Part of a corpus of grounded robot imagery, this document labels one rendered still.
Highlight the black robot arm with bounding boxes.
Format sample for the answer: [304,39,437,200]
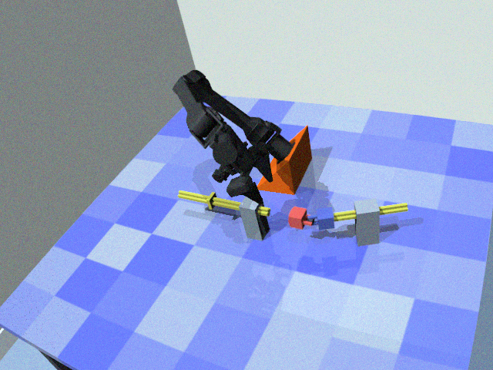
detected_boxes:
[173,70,296,183]

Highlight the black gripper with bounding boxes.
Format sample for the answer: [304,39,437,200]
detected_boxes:
[226,140,273,204]

